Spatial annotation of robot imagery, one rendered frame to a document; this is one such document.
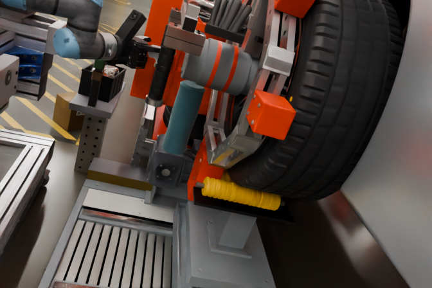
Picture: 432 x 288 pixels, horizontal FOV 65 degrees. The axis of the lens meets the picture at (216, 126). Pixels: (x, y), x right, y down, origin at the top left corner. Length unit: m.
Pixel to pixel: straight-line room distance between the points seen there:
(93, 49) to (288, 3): 0.51
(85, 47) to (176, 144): 0.46
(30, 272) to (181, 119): 0.73
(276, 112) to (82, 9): 0.53
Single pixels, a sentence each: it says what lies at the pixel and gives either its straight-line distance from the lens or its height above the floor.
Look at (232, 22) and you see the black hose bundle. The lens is 0.80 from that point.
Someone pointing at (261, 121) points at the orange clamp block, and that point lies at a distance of 0.71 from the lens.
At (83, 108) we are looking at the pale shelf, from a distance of 1.51.
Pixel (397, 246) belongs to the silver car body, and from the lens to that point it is 0.67.
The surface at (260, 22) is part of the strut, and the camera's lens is 1.00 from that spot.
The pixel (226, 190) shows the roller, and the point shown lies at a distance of 1.05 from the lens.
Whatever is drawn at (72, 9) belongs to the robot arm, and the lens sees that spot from 0.92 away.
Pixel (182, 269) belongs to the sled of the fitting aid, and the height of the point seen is 0.15.
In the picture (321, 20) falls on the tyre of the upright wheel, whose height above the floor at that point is 1.06.
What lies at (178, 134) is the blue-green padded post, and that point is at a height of 0.56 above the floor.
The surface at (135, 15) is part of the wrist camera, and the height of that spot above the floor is 0.91.
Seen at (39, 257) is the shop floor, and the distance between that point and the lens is 1.46.
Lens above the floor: 1.07
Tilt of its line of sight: 22 degrees down
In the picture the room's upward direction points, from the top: 20 degrees clockwise
